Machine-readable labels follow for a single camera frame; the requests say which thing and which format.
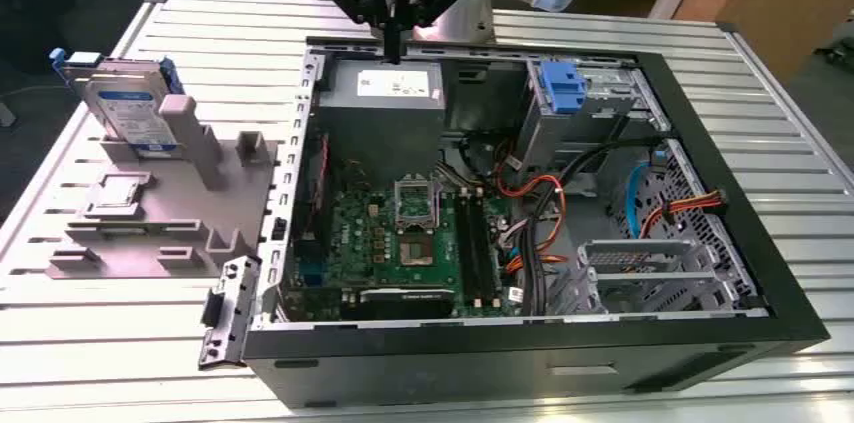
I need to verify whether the black graphics card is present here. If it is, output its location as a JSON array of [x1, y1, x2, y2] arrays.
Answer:
[[356, 286, 458, 322]]

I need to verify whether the orange wire bundle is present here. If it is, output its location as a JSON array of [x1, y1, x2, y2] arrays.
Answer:
[[493, 137, 569, 275]]

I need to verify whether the wooden cabinet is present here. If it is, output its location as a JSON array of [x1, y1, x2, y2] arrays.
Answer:
[[679, 0, 854, 84]]

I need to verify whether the red orange power wire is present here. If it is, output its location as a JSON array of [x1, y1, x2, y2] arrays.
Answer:
[[641, 186, 732, 239]]

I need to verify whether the metal locking lever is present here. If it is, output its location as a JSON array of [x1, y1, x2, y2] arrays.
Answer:
[[432, 177, 446, 235]]

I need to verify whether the metal optical drive cage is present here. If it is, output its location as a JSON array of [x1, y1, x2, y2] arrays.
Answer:
[[516, 58, 671, 179]]

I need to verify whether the black PC case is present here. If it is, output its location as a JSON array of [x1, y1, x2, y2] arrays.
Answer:
[[238, 35, 832, 409]]

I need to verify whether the grey case side bracket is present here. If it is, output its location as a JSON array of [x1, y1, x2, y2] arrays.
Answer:
[[195, 255, 265, 372]]

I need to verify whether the green motherboard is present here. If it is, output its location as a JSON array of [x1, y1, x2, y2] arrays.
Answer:
[[278, 157, 528, 322]]

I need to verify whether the grey parts rack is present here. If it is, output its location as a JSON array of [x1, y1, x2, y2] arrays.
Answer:
[[45, 95, 285, 280]]

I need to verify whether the grey power supply unit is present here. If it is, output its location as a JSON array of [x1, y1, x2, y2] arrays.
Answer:
[[310, 60, 446, 187]]

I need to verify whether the metal disk bay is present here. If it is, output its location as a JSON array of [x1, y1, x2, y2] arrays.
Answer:
[[545, 237, 763, 317]]

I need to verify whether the CPU socket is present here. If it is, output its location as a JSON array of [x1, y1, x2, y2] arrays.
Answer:
[[397, 233, 446, 270]]

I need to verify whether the blue drive latch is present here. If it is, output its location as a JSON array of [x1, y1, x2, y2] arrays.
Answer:
[[540, 61, 586, 115]]

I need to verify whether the metal socket cover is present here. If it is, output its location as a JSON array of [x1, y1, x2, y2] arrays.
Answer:
[[392, 175, 442, 234]]

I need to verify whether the thin red wire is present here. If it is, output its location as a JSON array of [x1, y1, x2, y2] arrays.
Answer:
[[300, 134, 333, 239]]

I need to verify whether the hard disk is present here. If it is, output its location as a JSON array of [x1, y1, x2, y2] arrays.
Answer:
[[49, 47, 185, 159]]

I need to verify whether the black RAM slot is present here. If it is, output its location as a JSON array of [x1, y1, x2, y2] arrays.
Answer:
[[454, 186, 486, 310], [473, 186, 504, 309]]

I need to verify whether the silver CPU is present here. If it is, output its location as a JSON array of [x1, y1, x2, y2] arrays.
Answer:
[[91, 176, 145, 207]]

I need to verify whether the black cable bundle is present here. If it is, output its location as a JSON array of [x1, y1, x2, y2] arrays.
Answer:
[[518, 136, 668, 317]]

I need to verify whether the blue data wire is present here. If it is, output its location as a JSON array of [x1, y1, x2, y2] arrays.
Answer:
[[624, 147, 669, 240]]

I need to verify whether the green RAM stick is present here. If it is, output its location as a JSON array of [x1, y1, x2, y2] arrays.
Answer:
[[98, 222, 171, 236]]

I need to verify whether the black office chair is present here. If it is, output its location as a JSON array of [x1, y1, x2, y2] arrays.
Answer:
[[0, 0, 75, 75]]

